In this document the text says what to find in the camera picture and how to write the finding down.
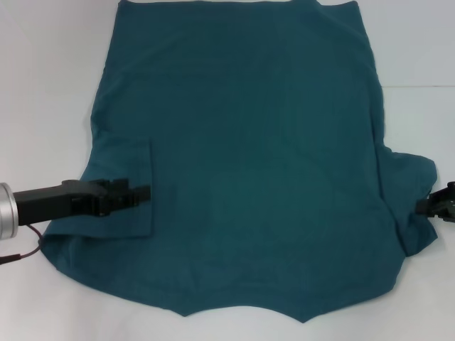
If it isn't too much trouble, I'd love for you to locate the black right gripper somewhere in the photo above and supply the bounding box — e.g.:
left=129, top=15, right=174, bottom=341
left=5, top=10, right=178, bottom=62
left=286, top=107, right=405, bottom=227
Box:
left=416, top=181, right=455, bottom=224

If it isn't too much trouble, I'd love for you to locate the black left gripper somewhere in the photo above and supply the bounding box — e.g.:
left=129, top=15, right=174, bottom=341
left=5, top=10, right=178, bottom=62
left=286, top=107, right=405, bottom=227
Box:
left=13, top=178, right=152, bottom=227

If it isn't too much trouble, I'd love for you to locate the teal blue t-shirt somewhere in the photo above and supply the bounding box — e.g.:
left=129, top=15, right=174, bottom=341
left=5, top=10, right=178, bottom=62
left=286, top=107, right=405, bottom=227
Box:
left=41, top=0, right=439, bottom=315

